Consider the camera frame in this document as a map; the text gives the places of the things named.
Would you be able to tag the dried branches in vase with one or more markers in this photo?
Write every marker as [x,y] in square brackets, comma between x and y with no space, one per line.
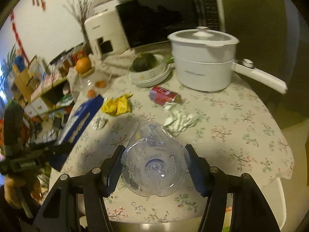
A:
[79,11]

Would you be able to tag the crumpled silver foil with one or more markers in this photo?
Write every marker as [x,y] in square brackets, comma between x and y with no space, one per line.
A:
[177,118]

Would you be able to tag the green kabocha squash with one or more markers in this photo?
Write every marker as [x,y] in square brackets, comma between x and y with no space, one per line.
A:
[144,62]

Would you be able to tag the blue rectangular box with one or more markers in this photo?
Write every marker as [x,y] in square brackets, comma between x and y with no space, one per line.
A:
[78,122]

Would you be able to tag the white bowl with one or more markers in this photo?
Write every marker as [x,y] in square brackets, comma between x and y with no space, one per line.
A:
[159,69]

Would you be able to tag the white tissue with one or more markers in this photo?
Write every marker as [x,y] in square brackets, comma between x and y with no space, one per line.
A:
[98,123]

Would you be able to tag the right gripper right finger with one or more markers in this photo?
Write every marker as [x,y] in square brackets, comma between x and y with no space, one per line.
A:
[199,170]

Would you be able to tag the dark refrigerator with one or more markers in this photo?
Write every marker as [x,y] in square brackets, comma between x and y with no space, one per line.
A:
[268,31]

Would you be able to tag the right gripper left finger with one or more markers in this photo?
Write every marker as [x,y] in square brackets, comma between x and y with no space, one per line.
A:
[112,168]

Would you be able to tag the white electric cooking pot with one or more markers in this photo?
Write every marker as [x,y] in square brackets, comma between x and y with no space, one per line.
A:
[206,59]

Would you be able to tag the white trash bin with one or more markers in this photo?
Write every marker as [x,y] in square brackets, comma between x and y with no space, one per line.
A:
[274,194]

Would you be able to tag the black microwave oven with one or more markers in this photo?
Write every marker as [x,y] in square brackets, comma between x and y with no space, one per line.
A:
[152,21]

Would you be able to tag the floral tablecloth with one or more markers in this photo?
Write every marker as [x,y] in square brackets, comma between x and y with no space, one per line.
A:
[234,132]

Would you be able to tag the white air fryer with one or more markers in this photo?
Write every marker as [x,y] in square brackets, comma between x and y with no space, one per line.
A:
[106,34]

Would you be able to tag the wooden shelf unit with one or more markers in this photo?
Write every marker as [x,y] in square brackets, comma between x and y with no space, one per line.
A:
[51,94]

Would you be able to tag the red lidded jar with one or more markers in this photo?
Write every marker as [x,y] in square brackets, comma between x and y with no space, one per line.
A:
[78,54]

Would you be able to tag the yellow snack wrapper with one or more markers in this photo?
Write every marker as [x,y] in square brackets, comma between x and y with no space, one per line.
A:
[117,106]

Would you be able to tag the left hand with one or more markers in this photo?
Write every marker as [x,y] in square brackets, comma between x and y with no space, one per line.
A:
[12,183]

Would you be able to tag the red milk drink can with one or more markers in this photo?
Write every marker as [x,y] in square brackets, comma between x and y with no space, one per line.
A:
[161,96]

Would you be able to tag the large orange on teapot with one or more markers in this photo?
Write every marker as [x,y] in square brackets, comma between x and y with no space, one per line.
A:
[83,65]

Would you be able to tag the crushed clear plastic bottle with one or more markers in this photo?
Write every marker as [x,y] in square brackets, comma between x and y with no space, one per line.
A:
[154,162]

